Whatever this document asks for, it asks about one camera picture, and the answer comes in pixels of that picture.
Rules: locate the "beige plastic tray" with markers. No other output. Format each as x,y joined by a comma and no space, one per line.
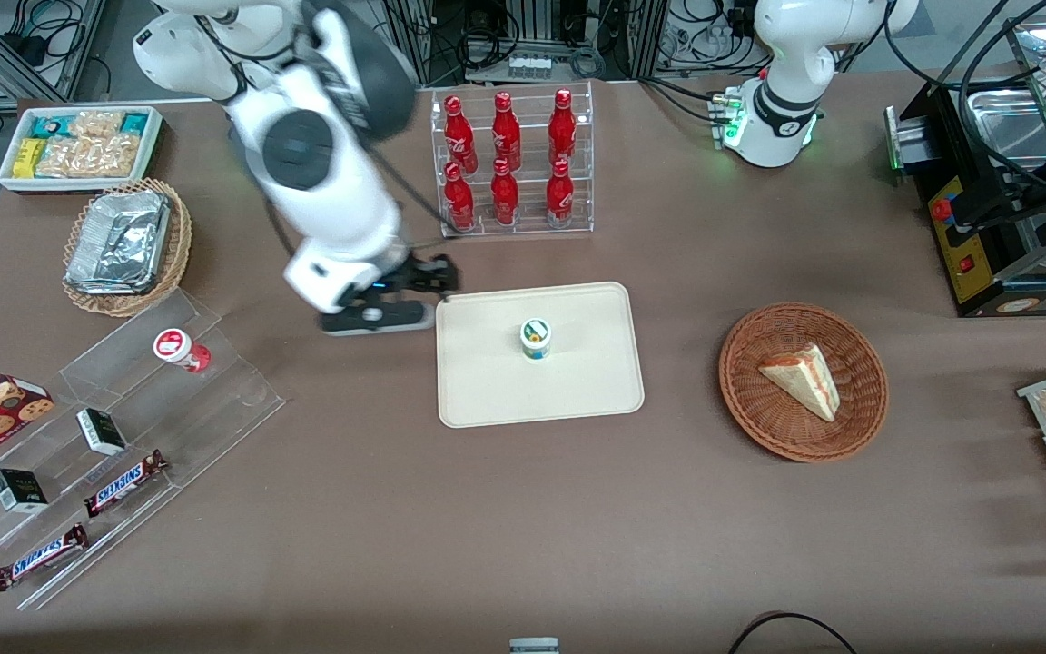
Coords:
577,381

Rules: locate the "red cola bottle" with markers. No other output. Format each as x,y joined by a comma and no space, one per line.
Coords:
505,200
506,132
458,136
562,127
559,198
459,204

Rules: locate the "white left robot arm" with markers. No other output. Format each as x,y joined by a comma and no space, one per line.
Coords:
782,109

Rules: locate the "red gum bottle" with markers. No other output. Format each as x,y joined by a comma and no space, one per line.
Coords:
176,347

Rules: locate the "clear bag of crackers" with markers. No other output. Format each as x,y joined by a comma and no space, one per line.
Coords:
92,156
96,124

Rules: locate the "clear acrylic bottle rack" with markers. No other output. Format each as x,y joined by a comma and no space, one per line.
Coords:
514,232

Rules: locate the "black sealing machine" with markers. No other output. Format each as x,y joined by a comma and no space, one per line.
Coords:
977,272

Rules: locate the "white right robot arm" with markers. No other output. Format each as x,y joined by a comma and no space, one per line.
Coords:
332,191

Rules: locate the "white power strip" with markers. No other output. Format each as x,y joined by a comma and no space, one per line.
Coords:
529,66

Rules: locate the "wrapped triangle sandwich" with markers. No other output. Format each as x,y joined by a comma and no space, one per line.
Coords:
804,381

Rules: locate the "Snickers chocolate bar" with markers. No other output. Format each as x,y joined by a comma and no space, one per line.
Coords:
40,557
123,484

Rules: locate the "yellow snack packet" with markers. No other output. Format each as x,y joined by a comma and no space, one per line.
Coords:
28,159

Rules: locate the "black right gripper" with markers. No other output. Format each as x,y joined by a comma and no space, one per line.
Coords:
416,275

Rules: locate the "small dark green box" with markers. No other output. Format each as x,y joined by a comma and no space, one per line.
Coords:
19,491
102,432

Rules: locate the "teal snack packet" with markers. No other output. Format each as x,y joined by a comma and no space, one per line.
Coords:
53,127
134,123

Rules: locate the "white snack bin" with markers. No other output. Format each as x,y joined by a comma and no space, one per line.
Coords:
152,145

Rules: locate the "silver foil tray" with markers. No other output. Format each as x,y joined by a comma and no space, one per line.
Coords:
119,241

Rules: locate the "green gum bottle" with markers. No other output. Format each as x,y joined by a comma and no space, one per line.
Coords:
536,341

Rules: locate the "clear acrylic stepped display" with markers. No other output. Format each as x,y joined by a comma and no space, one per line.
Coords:
214,409

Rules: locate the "round brown wicker basket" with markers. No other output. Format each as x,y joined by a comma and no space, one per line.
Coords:
759,409

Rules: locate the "light wicker basket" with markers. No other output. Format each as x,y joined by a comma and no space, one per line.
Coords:
180,236

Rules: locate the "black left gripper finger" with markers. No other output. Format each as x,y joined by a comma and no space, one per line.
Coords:
995,202

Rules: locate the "small grey device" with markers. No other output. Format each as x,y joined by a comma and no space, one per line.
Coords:
534,646

